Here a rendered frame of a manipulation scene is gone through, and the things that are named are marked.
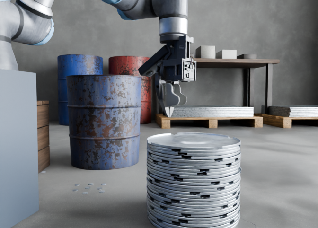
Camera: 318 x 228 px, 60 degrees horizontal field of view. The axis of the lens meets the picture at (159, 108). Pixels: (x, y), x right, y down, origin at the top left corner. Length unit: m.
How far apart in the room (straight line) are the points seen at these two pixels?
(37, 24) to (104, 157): 0.73
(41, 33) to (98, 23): 3.30
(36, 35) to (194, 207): 0.74
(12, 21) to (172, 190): 0.68
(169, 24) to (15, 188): 0.64
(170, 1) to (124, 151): 0.91
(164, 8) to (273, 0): 4.27
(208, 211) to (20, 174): 0.56
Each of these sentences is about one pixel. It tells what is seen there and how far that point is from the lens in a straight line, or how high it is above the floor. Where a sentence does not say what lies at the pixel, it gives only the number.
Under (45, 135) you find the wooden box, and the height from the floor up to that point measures 0.17.
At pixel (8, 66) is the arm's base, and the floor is 0.46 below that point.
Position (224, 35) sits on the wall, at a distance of 4.51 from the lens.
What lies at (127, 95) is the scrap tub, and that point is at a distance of 1.43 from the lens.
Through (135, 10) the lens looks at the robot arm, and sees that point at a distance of 0.75.
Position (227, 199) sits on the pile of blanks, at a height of 0.09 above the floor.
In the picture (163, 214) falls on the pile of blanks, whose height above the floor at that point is 0.05.
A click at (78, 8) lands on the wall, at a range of 4.41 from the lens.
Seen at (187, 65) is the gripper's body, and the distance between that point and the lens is 0.70.
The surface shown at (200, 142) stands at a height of 0.24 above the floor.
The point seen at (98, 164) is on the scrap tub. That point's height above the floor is 0.03.
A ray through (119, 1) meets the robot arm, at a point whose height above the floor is 0.59.
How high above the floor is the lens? 0.38
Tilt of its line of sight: 3 degrees down
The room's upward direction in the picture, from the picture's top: straight up
